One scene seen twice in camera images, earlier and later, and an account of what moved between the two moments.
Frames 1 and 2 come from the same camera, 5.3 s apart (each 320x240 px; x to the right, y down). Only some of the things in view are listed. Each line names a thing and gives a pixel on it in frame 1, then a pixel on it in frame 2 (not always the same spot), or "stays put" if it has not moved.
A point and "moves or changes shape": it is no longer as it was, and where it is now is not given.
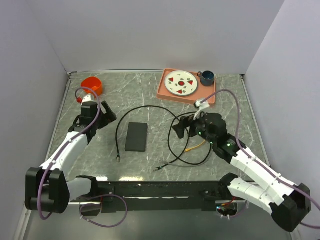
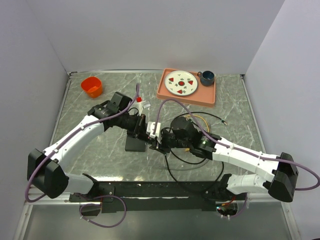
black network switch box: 136,137 stays put
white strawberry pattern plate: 181,83 stays put
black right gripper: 188,121 → 161,146
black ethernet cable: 176,115 moves or changes shape
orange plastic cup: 93,83 stays put
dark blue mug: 207,78 stays put
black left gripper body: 99,120 → 133,124
